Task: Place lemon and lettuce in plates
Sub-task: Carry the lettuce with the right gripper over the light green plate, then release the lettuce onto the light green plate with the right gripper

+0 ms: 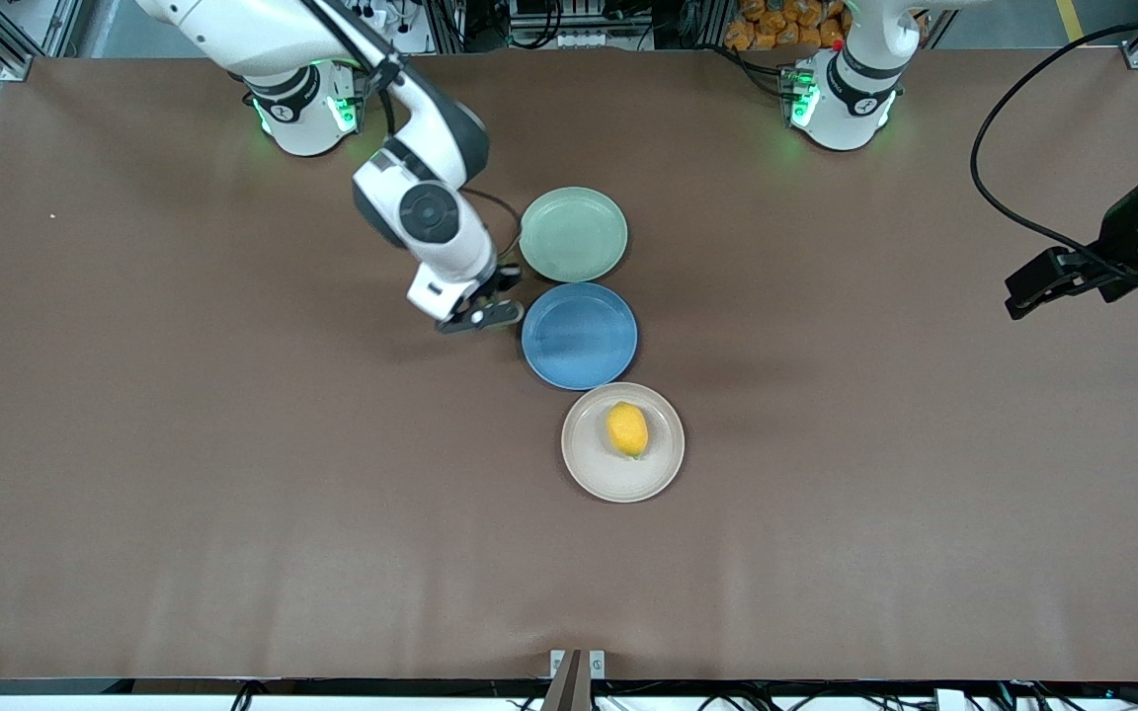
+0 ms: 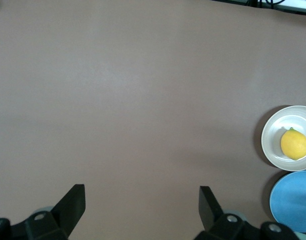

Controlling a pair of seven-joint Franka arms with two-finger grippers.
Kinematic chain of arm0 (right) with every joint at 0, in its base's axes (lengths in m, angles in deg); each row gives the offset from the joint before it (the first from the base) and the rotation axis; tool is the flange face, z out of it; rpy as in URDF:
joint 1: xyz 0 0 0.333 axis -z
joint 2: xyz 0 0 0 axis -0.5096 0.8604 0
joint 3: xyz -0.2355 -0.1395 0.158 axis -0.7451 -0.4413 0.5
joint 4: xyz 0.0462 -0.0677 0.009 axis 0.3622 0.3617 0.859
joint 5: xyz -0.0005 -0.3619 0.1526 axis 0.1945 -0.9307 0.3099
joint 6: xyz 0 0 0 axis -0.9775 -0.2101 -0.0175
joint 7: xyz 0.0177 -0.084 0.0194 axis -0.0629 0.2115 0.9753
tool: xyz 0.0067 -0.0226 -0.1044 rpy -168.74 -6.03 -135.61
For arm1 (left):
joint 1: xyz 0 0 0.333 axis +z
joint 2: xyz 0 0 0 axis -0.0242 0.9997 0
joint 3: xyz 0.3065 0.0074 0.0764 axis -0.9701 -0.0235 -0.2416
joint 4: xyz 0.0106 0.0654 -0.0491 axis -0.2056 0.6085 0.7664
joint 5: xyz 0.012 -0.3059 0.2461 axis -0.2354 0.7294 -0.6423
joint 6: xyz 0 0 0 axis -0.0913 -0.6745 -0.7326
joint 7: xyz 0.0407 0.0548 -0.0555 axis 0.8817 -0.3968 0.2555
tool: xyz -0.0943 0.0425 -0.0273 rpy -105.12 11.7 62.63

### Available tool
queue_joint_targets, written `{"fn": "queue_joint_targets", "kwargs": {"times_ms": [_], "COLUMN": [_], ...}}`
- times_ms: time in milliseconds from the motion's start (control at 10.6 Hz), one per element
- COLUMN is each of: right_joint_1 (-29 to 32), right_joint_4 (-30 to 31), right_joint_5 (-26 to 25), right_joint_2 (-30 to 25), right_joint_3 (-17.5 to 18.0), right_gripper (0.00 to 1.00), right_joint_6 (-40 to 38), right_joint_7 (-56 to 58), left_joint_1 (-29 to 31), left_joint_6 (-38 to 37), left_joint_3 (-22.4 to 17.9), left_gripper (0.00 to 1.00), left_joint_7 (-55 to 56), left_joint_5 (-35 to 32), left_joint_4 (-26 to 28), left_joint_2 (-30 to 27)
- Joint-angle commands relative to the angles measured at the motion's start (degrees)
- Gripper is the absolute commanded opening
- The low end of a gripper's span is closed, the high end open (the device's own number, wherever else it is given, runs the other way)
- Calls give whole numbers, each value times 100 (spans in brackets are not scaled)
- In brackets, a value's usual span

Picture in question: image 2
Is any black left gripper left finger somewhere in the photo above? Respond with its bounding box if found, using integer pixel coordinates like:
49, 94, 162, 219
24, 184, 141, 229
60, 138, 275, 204
0, 184, 87, 240

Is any blue plate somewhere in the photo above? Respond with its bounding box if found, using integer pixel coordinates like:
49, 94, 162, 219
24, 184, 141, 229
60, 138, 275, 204
269, 170, 306, 234

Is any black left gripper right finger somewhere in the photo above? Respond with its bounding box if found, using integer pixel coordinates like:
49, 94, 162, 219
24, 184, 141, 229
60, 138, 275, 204
194, 185, 299, 240

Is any yellow lemon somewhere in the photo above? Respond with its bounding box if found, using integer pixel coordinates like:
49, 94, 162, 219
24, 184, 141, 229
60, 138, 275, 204
280, 127, 306, 161

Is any black cable bundle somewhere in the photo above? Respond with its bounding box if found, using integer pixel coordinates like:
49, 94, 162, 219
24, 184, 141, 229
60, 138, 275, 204
209, 0, 306, 16

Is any white bowl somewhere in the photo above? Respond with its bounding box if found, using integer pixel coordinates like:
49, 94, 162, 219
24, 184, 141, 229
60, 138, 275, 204
261, 105, 306, 173

